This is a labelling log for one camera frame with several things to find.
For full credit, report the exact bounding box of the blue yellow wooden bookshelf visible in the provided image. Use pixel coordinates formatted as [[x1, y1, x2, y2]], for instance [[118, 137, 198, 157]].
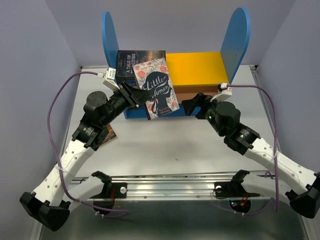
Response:
[[100, 7, 251, 120]]

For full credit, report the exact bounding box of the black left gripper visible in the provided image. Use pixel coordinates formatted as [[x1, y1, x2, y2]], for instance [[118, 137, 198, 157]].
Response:
[[101, 80, 154, 126]]

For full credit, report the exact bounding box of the aluminium mounting rail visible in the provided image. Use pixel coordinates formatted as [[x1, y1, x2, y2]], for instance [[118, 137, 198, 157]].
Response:
[[39, 171, 306, 201]]

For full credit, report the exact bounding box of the Little Women floral book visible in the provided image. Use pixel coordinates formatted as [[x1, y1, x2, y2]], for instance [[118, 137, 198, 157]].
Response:
[[132, 57, 180, 120]]

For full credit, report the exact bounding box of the A Tale of Two Cities book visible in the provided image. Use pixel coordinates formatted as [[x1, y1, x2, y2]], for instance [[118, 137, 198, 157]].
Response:
[[115, 50, 166, 87]]

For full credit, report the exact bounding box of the dark red book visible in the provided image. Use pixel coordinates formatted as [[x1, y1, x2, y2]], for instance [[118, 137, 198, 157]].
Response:
[[101, 124, 117, 145]]

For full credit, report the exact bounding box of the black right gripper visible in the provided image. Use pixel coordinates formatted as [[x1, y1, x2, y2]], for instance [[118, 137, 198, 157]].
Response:
[[182, 92, 226, 137]]

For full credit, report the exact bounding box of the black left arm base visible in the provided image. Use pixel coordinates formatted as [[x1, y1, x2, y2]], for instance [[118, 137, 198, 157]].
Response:
[[91, 171, 128, 218]]

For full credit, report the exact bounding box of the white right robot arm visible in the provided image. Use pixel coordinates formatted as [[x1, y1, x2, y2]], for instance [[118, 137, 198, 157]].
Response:
[[182, 93, 320, 219]]

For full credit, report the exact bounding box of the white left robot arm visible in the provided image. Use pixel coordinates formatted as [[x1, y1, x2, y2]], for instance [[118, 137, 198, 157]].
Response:
[[19, 82, 152, 232]]

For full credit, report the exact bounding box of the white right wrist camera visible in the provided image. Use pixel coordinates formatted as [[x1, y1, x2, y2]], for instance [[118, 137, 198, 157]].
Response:
[[210, 82, 232, 102]]

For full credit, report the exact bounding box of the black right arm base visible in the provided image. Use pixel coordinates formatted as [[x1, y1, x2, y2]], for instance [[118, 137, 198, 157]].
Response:
[[212, 170, 260, 215]]

